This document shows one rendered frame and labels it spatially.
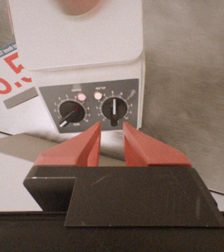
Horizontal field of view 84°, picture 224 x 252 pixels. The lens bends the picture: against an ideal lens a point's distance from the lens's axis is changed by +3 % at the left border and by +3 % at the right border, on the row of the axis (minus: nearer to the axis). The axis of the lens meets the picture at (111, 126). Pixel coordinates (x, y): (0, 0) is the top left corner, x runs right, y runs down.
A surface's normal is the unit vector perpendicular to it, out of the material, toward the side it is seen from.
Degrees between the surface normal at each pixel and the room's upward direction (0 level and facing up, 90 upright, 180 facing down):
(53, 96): 30
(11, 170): 4
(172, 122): 0
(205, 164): 0
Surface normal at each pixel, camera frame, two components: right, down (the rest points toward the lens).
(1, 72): 0.19, 0.70
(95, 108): -0.02, 0.62
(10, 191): -0.11, 0.19
